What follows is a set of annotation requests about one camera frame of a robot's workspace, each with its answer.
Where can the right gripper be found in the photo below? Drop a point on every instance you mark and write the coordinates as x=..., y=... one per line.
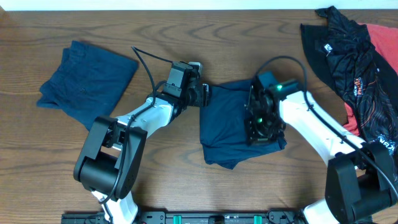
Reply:
x=254, y=137

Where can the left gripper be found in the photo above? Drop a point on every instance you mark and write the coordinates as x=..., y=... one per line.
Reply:
x=203, y=97

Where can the dark navy shorts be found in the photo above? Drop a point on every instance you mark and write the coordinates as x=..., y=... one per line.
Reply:
x=222, y=133

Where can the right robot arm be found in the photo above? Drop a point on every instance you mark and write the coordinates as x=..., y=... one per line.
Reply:
x=359, y=177

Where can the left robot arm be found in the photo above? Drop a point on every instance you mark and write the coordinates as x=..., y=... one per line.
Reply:
x=109, y=161

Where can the folded blue shorts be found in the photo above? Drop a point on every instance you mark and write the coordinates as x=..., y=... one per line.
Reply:
x=88, y=83

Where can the black printed t-shirt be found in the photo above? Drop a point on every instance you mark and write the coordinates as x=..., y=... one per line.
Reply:
x=343, y=57

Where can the red garment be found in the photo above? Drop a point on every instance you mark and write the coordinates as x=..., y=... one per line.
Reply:
x=385, y=41

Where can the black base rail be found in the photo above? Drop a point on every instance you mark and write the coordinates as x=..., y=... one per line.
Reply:
x=271, y=217

